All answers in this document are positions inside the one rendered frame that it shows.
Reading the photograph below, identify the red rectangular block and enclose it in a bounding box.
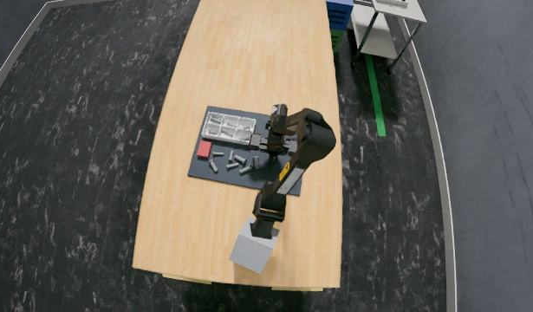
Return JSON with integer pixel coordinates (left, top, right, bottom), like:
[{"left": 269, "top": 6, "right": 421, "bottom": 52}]
[{"left": 197, "top": 141, "right": 212, "bottom": 159}]

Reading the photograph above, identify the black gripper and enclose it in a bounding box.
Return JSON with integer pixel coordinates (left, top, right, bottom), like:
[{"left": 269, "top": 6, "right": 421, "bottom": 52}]
[{"left": 249, "top": 133, "right": 297, "bottom": 157}]

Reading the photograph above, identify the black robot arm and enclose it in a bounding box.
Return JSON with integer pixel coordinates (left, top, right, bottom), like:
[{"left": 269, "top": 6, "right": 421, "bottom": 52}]
[{"left": 250, "top": 103, "right": 336, "bottom": 240}]

